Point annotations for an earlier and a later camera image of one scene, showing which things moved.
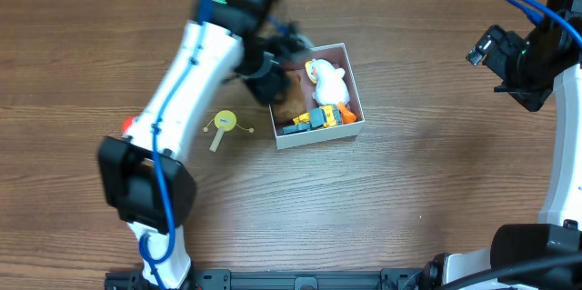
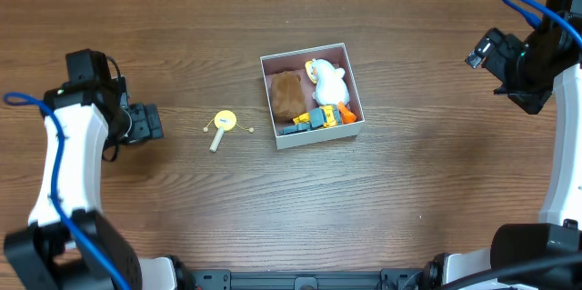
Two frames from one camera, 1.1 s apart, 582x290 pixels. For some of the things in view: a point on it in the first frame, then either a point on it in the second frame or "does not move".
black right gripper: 518,92 does not move
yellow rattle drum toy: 225,120 does not move
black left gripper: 276,85 -> 148,122
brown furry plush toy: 295,102 does not move
